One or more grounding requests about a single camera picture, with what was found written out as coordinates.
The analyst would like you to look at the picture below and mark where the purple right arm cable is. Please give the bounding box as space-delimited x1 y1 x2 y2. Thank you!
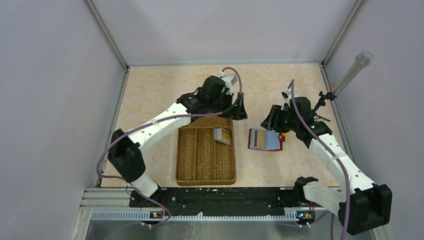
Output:
287 79 352 240

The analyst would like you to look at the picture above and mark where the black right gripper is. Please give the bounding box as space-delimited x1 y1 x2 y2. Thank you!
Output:
261 104 299 134

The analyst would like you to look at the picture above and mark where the red leather card holder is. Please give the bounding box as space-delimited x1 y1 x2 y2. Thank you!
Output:
247 128 286 152

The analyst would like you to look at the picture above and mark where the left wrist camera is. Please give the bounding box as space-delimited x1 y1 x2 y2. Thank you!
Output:
220 70 238 96

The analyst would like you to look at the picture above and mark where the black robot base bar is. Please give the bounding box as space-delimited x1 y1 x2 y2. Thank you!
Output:
128 187 319 222

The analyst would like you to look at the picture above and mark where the gold credit card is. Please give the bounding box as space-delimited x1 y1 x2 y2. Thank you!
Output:
251 129 267 149

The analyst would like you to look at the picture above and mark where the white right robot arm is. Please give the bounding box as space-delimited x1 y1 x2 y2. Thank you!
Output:
261 94 393 236

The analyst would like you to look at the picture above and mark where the black mini tripod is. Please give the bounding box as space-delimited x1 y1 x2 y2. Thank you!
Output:
312 91 337 122

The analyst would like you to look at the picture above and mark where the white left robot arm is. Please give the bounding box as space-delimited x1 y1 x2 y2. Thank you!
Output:
107 73 247 207

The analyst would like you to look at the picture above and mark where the aluminium frame rail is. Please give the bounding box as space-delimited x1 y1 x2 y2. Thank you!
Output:
83 0 129 72

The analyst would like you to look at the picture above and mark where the woven bamboo tray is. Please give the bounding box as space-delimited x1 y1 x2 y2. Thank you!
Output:
175 116 237 187

